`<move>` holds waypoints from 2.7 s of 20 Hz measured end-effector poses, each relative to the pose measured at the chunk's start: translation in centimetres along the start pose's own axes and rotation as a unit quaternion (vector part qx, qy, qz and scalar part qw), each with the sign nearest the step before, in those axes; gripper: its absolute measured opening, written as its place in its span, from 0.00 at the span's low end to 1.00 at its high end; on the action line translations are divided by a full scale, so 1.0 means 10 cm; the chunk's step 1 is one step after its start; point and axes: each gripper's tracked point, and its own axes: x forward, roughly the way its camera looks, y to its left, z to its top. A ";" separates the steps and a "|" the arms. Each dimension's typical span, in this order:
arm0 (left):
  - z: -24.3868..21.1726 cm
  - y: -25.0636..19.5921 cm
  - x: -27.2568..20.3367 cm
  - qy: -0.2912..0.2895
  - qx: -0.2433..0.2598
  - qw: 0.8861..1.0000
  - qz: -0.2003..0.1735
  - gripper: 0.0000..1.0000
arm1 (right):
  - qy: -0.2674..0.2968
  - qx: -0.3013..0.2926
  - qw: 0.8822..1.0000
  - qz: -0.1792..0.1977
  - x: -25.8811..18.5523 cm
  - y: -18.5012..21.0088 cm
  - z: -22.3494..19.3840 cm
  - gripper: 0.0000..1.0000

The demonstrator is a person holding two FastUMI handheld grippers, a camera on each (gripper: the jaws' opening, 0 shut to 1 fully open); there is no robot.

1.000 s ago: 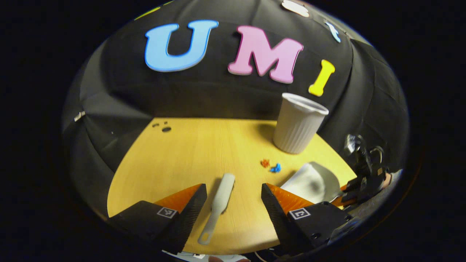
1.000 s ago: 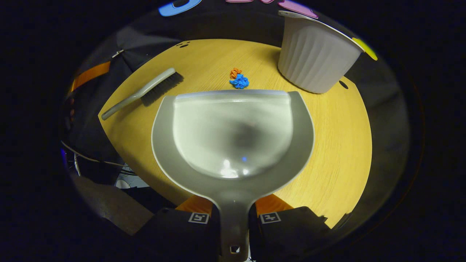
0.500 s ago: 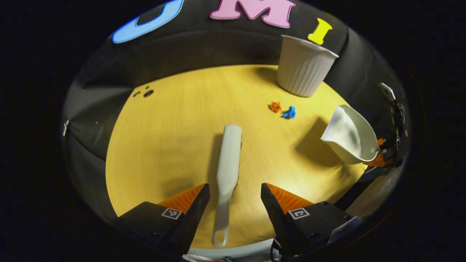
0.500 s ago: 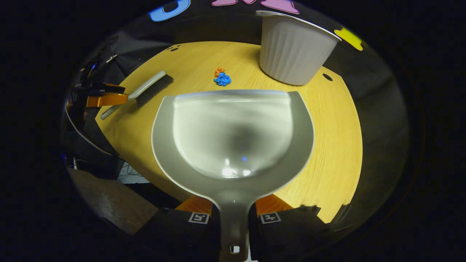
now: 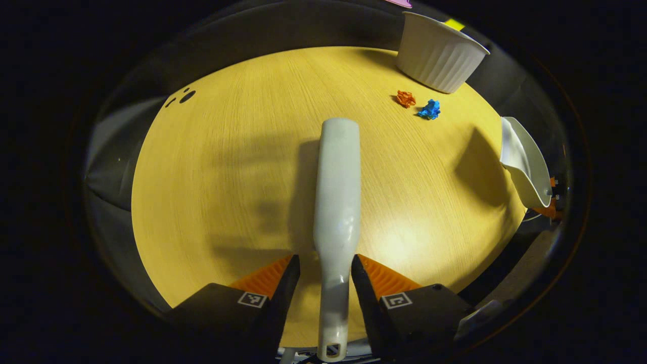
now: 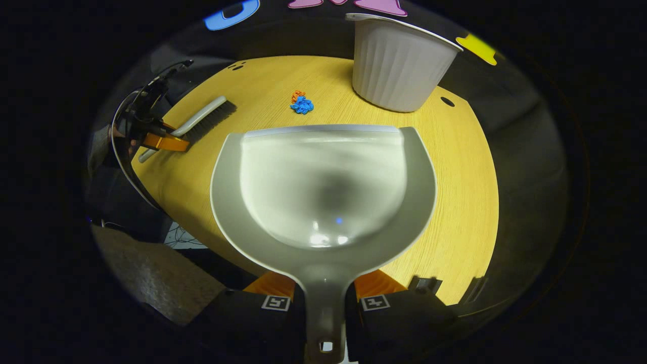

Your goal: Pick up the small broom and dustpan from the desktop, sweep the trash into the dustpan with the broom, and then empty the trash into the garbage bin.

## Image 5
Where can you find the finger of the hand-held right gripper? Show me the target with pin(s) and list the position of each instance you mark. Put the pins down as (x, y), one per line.
(548, 210)

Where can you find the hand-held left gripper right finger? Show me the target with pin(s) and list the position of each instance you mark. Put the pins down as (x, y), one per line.
(366, 303)

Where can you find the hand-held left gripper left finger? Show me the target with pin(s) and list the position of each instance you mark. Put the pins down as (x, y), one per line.
(283, 303)

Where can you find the white dustpan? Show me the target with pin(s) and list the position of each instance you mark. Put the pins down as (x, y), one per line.
(525, 162)

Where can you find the small white broom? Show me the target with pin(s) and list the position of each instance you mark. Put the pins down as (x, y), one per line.
(337, 202)

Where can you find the blue paper trash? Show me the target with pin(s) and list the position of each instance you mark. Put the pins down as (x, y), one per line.
(430, 109)

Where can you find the orange paper trash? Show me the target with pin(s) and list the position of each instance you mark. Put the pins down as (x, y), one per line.
(405, 98)

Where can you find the white ribbed garbage bin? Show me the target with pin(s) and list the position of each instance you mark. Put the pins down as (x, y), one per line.
(437, 55)

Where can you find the wooden desktop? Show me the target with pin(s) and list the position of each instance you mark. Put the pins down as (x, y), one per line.
(227, 177)

